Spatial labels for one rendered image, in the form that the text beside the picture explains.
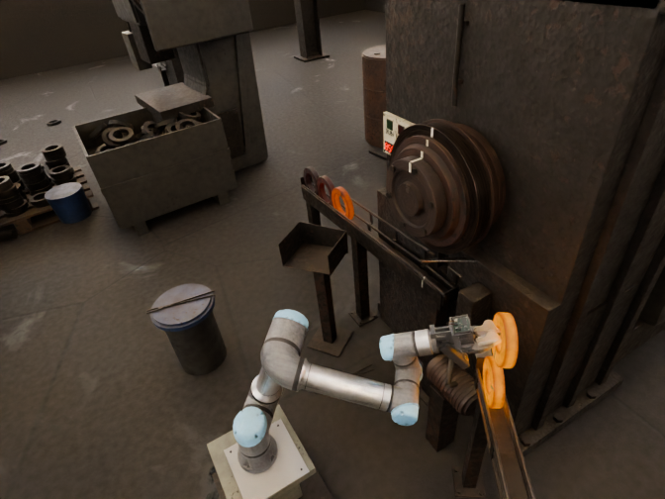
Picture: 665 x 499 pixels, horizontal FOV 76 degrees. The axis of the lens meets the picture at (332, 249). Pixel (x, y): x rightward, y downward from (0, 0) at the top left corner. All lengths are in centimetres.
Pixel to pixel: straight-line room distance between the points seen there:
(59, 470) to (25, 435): 33
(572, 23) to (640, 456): 177
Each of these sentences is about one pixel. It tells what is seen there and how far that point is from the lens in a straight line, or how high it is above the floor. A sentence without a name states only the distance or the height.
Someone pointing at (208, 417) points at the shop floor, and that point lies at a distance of 236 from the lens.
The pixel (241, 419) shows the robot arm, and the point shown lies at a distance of 163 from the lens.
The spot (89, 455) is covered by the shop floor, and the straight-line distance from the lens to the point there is 251.
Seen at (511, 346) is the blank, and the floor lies 95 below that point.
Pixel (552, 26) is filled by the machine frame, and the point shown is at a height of 164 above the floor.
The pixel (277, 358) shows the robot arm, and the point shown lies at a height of 92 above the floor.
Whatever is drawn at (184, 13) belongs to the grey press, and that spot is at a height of 147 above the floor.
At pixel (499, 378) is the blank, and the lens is 141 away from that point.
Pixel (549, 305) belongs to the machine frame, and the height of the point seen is 87.
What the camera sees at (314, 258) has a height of 60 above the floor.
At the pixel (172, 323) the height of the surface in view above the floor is 43.
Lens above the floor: 189
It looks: 37 degrees down
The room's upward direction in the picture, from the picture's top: 6 degrees counter-clockwise
